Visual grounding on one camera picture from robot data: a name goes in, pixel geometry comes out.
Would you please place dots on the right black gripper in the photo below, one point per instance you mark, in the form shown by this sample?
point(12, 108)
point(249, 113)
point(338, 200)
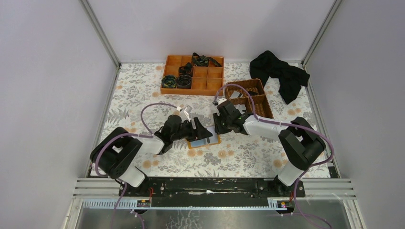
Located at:
point(219, 121)

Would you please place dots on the rolled dark belt left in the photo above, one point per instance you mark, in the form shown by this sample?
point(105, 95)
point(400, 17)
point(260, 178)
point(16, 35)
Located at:
point(169, 81)

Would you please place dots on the loose dark belt top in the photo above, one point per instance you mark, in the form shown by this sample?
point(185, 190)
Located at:
point(203, 61)

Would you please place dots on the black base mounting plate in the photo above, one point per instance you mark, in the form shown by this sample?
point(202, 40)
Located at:
point(212, 192)

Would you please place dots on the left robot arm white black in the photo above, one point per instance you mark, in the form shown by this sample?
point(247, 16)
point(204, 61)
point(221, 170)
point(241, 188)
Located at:
point(115, 154)

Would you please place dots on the rolled black belt middle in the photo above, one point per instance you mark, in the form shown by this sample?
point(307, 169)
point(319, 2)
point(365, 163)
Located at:
point(184, 81)

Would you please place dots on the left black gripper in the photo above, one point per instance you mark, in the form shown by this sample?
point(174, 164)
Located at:
point(192, 130)

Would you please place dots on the rolled black belt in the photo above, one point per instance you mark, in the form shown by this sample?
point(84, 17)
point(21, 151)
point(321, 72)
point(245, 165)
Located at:
point(186, 69)
point(184, 81)

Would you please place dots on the silver card in basket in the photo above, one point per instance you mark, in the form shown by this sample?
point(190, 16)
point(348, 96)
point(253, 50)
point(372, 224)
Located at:
point(236, 95)

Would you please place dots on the floral patterned table mat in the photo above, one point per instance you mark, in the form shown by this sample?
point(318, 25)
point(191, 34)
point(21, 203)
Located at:
point(138, 106)

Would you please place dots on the brown wicker basket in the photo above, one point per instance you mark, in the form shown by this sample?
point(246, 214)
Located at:
point(242, 101)

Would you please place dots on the black card in basket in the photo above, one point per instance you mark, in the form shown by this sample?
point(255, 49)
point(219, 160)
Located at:
point(252, 93)

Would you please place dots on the black crumpled cloth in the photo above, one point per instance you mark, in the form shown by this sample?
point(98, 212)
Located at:
point(291, 78)

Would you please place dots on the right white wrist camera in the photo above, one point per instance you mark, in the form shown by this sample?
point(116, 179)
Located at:
point(221, 103)

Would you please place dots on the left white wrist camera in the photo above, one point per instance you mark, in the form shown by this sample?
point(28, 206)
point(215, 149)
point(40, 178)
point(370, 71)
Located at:
point(184, 113)

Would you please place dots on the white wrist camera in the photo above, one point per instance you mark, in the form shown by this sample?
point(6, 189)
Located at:
point(221, 103)
point(184, 113)

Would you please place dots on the card with dark stripe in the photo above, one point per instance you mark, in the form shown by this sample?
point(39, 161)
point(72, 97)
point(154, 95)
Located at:
point(205, 141)

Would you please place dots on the orange wooden divided tray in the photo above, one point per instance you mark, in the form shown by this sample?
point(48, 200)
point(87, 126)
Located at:
point(192, 75)

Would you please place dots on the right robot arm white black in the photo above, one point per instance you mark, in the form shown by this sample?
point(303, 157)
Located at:
point(301, 143)

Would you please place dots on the rolled black belt upper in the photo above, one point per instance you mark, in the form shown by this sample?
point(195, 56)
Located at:
point(186, 69)

